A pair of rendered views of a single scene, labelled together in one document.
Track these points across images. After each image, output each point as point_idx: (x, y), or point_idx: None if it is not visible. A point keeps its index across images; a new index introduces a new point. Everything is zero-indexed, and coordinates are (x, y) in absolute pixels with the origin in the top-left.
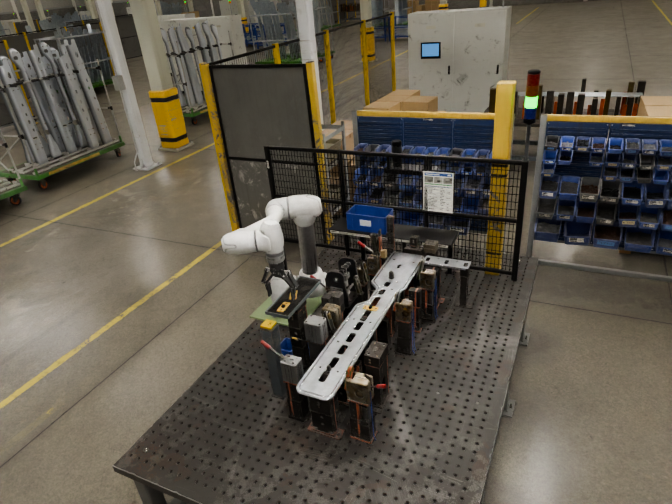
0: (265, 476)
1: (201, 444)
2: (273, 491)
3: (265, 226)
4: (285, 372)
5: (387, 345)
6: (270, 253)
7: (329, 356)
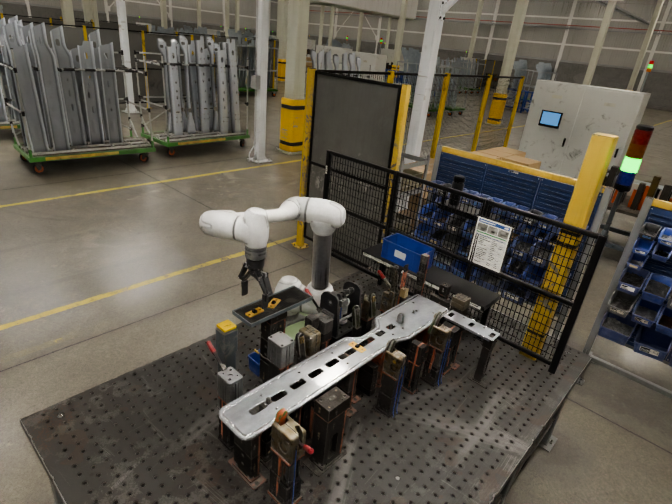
0: (149, 500)
1: (114, 432)
2: None
3: (248, 213)
4: (220, 387)
5: (348, 398)
6: (248, 246)
7: (278, 386)
